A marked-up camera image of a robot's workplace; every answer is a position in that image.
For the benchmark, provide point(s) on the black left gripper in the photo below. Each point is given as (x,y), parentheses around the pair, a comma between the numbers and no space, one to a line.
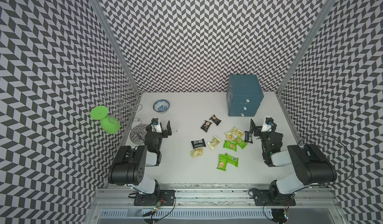
(164,132)

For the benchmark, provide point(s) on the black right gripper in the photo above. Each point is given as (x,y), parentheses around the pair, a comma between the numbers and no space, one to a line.
(253,127)

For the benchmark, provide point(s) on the black cookie packet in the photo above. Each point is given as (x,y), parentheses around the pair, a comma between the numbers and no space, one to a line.
(248,137)
(206,125)
(196,144)
(215,120)

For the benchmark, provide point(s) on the teal three-drawer cabinet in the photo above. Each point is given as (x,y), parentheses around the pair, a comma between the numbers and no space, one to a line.
(244,95)

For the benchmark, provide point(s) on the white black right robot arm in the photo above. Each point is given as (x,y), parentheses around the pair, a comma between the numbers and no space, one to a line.
(311,166)

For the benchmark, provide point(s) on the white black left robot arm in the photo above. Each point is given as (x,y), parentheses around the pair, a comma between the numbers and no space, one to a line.
(128,167)

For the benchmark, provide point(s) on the yellow cookie packet top right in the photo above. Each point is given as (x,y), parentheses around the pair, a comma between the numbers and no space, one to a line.
(237,132)

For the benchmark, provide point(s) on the green cookie packet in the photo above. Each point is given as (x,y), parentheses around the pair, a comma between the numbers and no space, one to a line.
(242,144)
(230,145)
(232,160)
(222,163)

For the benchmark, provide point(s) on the blue white porcelain bowl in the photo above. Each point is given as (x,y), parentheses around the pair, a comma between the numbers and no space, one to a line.
(161,106)

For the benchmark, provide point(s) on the yellow cookie packet small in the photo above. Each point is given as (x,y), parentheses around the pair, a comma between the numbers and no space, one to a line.
(229,136)

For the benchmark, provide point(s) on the yellow cookie packet bottom left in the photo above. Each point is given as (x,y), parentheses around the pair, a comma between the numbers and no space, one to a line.
(196,152)

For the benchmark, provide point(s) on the yellow cookie packet center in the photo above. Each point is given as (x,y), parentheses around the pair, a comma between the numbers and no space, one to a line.
(214,143)

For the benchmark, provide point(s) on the green cookie packet bottom right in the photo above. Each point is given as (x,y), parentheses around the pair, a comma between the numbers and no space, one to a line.
(232,160)

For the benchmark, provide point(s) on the green cookie packet bottom left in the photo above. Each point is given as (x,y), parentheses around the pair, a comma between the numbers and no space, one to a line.
(222,163)

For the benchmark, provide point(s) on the green plastic cup lower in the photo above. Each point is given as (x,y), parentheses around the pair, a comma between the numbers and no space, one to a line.
(110,125)

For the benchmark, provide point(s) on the green plastic cup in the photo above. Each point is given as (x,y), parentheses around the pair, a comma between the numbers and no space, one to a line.
(99,112)
(110,125)

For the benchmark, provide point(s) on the green plastic cup upper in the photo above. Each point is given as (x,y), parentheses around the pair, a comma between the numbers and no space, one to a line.
(99,112)

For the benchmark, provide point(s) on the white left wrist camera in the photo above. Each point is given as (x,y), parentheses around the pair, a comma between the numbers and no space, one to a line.
(156,125)

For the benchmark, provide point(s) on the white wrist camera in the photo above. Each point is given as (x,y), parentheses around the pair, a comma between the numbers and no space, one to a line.
(268,125)
(156,125)

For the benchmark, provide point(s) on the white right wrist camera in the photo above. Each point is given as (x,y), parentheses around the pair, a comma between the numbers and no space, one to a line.
(268,125)

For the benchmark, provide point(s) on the chrome wire cup rack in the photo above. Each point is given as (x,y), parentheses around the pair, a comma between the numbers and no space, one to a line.
(122,108)

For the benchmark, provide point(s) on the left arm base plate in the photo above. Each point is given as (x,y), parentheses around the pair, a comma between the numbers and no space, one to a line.
(154,197)

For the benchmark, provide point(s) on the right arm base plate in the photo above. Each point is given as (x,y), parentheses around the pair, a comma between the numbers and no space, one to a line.
(272,198)

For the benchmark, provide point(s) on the aluminium front rail frame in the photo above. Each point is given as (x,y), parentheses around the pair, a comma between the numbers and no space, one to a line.
(214,203)

